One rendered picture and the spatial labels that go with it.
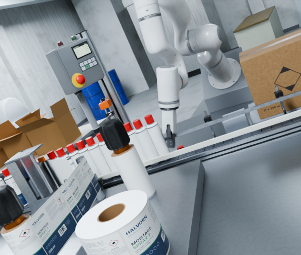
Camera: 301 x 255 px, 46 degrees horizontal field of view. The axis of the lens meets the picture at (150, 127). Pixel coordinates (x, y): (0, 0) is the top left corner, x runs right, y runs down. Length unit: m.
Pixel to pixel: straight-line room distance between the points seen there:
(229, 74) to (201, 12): 6.03
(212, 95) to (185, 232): 1.17
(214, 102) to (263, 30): 5.16
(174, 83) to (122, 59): 7.96
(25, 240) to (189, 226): 0.45
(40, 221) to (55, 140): 2.10
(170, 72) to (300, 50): 0.54
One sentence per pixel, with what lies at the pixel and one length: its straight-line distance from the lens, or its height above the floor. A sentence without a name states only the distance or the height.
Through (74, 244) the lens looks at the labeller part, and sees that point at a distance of 1.21.
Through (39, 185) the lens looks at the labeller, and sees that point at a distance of 1.61.
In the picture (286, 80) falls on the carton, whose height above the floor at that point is 0.98.
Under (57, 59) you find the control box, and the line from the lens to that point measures 1.52.
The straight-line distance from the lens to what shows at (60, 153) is 1.63.
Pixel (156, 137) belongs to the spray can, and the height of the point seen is 0.99.
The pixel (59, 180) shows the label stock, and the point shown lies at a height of 0.96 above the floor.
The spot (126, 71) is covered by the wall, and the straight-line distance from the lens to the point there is 9.35.
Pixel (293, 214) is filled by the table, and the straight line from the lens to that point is 1.01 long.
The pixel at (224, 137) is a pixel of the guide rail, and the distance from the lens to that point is 1.41.
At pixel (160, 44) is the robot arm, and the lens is 1.36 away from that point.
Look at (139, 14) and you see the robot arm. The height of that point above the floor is 1.46.
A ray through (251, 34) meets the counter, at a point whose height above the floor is 0.52.
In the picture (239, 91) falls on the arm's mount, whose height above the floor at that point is 0.90.
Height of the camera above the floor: 1.40
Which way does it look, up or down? 14 degrees down
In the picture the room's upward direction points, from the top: 25 degrees counter-clockwise
